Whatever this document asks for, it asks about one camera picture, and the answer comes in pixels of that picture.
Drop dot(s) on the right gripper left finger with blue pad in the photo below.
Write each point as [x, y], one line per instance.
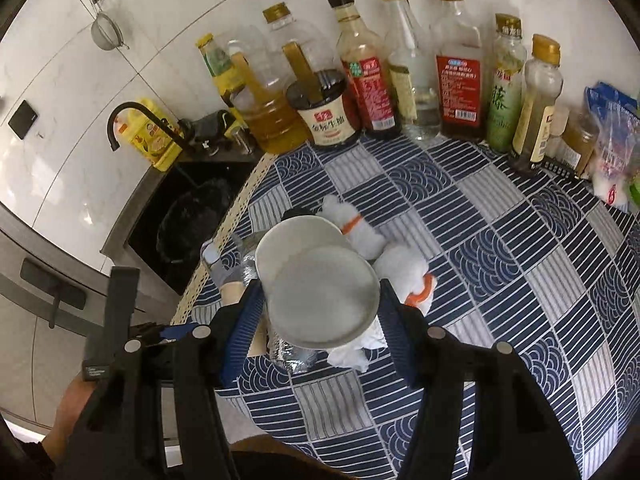
[208, 358]

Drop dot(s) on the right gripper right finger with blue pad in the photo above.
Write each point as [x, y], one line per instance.
[430, 359]

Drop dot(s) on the white tissue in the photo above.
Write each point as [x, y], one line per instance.
[353, 355]

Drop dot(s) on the silver foil wrapper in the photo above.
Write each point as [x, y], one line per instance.
[267, 342]

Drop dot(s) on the white paper cup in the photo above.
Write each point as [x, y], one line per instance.
[320, 293]

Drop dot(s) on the black round cloth ball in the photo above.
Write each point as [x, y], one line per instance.
[295, 212]

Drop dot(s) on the cardboard paper roll tube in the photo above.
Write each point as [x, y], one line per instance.
[231, 293]

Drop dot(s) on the black kitchen sink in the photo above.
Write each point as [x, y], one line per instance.
[132, 240]

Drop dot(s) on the black trash bag bin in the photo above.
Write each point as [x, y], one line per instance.
[192, 220]

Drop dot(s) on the person left hand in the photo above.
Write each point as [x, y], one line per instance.
[75, 398]

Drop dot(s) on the white plush toy orange collar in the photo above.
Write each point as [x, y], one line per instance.
[405, 268]

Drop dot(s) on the yellow dish soap bottle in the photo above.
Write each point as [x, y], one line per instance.
[134, 128]

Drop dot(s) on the steel soap dispenser pump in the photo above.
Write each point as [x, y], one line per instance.
[243, 141]

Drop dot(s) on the clear bottle yellow cap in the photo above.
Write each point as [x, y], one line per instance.
[411, 64]

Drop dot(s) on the green label bottle behind jug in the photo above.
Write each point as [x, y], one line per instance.
[226, 77]

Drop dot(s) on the small glass jar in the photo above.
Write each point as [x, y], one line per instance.
[577, 142]

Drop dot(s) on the metal mesh strainer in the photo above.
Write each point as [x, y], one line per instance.
[105, 32]

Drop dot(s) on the soy sauce jug white label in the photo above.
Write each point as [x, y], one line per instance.
[319, 90]

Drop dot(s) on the green label oil bottle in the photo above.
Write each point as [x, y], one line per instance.
[507, 82]

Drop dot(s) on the small bottle gold cap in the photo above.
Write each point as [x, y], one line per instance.
[543, 85]

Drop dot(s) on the red label vinegar bottle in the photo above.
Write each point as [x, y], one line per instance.
[362, 56]

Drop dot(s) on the clear bottle red label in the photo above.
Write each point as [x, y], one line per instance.
[459, 56]

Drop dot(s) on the large cooking oil jug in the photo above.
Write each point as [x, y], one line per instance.
[276, 126]

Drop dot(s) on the plastic bag of salt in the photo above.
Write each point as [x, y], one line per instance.
[615, 165]

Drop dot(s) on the black cabinet handle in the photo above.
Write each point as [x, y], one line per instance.
[52, 285]

